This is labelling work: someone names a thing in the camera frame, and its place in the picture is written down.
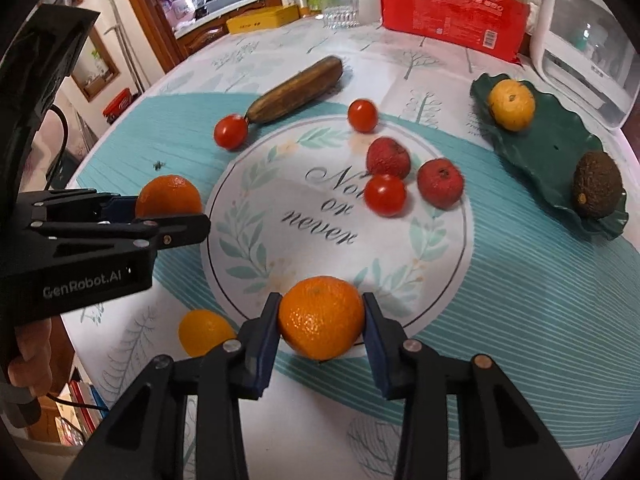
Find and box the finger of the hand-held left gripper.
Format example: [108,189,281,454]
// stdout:
[22,212,211,263]
[17,190,140,225]

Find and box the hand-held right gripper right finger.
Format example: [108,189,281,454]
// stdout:
[361,291,583,480]

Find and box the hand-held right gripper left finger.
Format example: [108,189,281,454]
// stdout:
[62,291,282,480]

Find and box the large deep orange mandarin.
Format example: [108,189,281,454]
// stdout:
[278,276,366,361]

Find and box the small yellow-orange mandarin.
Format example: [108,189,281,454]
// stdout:
[178,309,237,358]

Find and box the red tomato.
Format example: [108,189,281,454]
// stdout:
[363,174,407,218]
[347,99,379,134]
[213,114,249,151]

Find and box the red lychee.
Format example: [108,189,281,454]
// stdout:
[366,136,412,179]
[417,158,464,210]

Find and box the brown long cucumber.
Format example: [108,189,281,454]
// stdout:
[246,56,345,125]

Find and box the dark green leaf-shaped plate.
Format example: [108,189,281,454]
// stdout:
[470,72,630,242]

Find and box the dark brown avocado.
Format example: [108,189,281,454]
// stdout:
[572,151,625,219]

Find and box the yellow mandarin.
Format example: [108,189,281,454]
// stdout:
[488,79,536,132]

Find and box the person's left hand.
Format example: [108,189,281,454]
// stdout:
[7,317,53,398]

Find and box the red tin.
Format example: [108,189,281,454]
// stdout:
[102,88,134,124]

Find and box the yellow box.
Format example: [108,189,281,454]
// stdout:
[226,5,301,36]

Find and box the clear glass cup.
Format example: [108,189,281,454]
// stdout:
[322,0,360,30]

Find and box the red package of cups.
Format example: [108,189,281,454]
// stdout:
[377,0,536,64]

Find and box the white countertop appliance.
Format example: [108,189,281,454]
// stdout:
[529,0,640,131]

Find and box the black cable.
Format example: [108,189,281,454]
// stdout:
[46,104,72,187]

